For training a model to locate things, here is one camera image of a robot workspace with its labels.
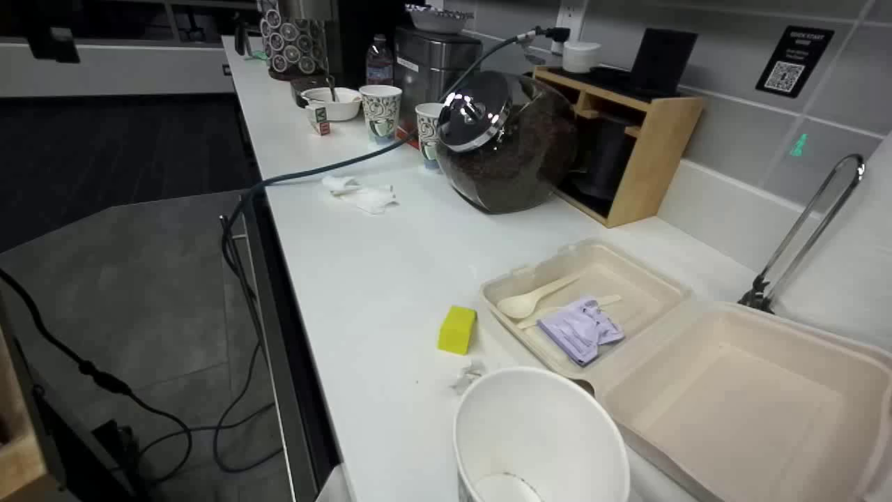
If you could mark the metal spoon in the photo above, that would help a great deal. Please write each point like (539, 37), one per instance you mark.
(331, 89)

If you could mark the clear water bottle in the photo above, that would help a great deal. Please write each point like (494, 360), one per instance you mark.
(377, 62)

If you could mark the silver funnel dish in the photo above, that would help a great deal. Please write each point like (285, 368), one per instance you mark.
(440, 18)

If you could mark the black canister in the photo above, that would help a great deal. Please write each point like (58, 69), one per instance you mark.
(603, 160)

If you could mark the green wall sticker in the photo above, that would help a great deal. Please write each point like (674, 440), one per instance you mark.
(799, 145)

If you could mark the purple plastic packet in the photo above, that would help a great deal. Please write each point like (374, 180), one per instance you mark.
(582, 329)

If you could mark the chrome faucet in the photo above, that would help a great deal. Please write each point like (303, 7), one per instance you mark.
(811, 226)

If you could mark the white food bowl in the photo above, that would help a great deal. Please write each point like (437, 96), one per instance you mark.
(338, 104)

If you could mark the black rectangular box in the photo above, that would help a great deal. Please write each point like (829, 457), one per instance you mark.
(664, 60)

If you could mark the green letter block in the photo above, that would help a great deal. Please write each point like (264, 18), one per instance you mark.
(316, 110)

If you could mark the circle patterned container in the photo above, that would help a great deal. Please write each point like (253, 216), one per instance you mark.
(296, 43)

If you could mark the black QR code sign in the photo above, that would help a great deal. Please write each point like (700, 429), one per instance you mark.
(792, 60)

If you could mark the large white paper bowl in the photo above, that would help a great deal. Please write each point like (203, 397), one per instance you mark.
(539, 433)

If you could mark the patterned paper cup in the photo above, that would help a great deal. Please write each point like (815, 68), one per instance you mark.
(429, 129)

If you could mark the orange red packet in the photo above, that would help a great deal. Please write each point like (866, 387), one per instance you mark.
(406, 139)

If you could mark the floral patterned mug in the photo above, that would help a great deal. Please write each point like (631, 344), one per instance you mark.
(381, 111)

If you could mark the crumpled white tissue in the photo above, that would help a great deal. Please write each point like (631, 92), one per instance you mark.
(365, 196)

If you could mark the small white container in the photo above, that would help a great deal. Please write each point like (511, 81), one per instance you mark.
(582, 57)

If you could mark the yellow block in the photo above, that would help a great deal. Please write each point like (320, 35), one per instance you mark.
(458, 329)

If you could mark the red letter block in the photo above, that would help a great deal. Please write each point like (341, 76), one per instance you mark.
(321, 125)

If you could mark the black coffee machine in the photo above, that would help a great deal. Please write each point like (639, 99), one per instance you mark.
(429, 69)

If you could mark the beige clamshell takeout container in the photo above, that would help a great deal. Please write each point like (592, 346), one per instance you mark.
(742, 408)

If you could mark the light wooden shelf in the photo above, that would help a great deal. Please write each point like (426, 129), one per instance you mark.
(657, 157)

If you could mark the dark glass jar appliance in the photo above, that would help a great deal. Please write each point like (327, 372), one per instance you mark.
(519, 157)

